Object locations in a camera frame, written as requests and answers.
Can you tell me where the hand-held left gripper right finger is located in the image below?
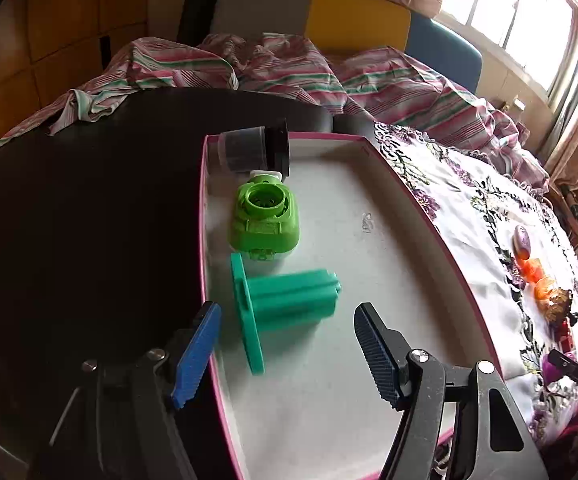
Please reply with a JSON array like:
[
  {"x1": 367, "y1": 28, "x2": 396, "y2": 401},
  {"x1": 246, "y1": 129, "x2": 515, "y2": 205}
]
[{"x1": 354, "y1": 303, "x2": 552, "y2": 480}]

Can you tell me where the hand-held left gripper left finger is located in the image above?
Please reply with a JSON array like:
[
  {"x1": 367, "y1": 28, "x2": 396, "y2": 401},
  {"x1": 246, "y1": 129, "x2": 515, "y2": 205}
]
[{"x1": 29, "y1": 302, "x2": 222, "y2": 480}]

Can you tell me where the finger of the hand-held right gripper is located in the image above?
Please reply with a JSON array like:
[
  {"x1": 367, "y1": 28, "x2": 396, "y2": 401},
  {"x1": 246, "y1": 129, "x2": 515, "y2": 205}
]
[{"x1": 546, "y1": 349, "x2": 578, "y2": 403}]

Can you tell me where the pink-rimmed white cardboard box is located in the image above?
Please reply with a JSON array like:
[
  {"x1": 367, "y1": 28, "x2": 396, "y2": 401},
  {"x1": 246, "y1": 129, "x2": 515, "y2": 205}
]
[{"x1": 198, "y1": 131, "x2": 504, "y2": 480}]

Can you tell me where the teal plastic flanged holder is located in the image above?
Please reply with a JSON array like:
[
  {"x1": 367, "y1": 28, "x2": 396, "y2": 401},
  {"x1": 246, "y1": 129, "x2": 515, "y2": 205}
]
[{"x1": 230, "y1": 252, "x2": 342, "y2": 376}]

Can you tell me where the red lipstick tube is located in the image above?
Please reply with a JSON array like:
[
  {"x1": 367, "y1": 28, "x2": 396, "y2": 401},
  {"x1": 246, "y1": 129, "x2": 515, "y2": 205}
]
[{"x1": 554, "y1": 323, "x2": 576, "y2": 349}]

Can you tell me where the brown small ornament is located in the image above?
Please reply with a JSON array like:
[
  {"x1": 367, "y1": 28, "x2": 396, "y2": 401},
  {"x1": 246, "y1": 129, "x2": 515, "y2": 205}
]
[{"x1": 544, "y1": 287, "x2": 578, "y2": 324}]

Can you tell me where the purple oval case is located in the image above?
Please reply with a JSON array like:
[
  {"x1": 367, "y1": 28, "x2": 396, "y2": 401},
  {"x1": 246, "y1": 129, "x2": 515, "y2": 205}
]
[{"x1": 513, "y1": 226, "x2": 534, "y2": 261}]

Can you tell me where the green round plastic device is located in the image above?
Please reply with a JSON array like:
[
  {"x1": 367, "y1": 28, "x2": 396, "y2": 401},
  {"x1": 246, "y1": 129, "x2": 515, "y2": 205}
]
[{"x1": 228, "y1": 170, "x2": 301, "y2": 262}]

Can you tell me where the white purple-flowered embroidered tablecloth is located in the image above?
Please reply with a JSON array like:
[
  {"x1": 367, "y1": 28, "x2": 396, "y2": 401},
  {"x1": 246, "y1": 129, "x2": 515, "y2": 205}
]
[{"x1": 369, "y1": 121, "x2": 578, "y2": 456}]

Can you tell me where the clear cup with black lid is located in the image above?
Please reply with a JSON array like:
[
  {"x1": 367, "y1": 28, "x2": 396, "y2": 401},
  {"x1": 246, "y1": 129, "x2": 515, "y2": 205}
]
[{"x1": 207, "y1": 117, "x2": 290, "y2": 178}]

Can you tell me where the beige curtain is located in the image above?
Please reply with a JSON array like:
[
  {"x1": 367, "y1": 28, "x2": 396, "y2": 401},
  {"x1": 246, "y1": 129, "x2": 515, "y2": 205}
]
[{"x1": 539, "y1": 10, "x2": 578, "y2": 181}]

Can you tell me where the pink green striped blanket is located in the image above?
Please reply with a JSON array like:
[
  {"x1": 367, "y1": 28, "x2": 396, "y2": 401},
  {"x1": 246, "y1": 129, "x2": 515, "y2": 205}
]
[{"x1": 0, "y1": 32, "x2": 550, "y2": 196}]

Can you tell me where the blue pillow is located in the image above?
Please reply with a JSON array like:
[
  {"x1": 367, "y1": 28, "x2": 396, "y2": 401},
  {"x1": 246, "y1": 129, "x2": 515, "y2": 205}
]
[{"x1": 404, "y1": 12, "x2": 484, "y2": 96}]

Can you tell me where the yellow pillow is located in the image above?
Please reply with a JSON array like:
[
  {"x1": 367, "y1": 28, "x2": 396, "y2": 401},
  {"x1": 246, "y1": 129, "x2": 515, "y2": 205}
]
[{"x1": 305, "y1": 0, "x2": 412, "y2": 55}]

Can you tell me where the grey pillow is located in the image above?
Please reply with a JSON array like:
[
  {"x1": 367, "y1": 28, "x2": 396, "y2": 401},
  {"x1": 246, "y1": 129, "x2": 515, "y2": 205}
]
[{"x1": 209, "y1": 0, "x2": 316, "y2": 47}]

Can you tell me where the black rolled mat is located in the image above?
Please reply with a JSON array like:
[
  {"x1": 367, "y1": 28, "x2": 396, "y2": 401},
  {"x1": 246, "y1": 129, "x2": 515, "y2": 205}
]
[{"x1": 176, "y1": 0, "x2": 232, "y2": 48}]

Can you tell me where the window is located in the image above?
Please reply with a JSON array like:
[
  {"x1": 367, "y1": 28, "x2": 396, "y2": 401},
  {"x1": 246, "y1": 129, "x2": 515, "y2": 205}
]
[{"x1": 439, "y1": 0, "x2": 578, "y2": 92}]

